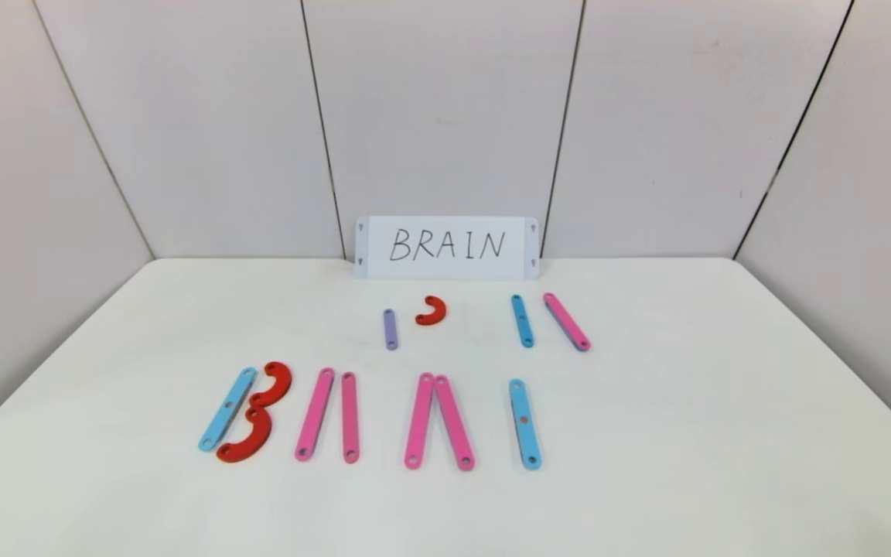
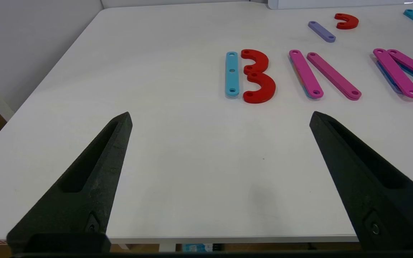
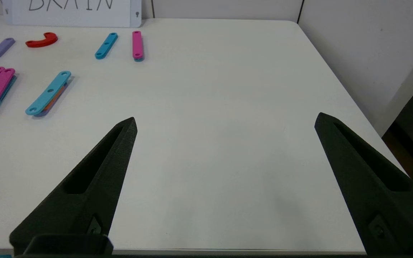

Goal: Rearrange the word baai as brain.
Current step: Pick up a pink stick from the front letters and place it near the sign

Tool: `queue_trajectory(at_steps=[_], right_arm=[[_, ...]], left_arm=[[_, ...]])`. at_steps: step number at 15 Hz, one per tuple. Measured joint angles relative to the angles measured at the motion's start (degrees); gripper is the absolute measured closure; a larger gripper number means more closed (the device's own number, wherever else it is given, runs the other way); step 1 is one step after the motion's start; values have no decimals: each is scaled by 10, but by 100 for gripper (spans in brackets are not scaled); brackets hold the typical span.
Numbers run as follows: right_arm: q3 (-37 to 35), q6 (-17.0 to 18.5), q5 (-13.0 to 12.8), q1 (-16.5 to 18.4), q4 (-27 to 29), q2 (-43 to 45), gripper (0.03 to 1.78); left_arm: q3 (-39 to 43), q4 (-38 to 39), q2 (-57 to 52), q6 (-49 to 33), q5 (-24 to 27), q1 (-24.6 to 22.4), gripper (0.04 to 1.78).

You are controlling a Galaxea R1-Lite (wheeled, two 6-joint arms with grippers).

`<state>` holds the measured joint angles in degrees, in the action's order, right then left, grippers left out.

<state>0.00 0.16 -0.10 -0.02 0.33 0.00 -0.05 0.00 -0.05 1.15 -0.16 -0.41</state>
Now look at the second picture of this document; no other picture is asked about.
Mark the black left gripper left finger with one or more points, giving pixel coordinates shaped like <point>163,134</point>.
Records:
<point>84,200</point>

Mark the large red curved piece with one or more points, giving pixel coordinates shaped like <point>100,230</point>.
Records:
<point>265,89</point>

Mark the pink bar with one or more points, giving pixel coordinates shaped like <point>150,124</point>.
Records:
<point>305,74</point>
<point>396,73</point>
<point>333,76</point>
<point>412,65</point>

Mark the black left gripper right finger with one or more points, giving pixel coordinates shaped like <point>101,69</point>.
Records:
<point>378,200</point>

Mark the short purple bar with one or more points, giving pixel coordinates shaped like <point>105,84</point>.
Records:
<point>321,31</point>

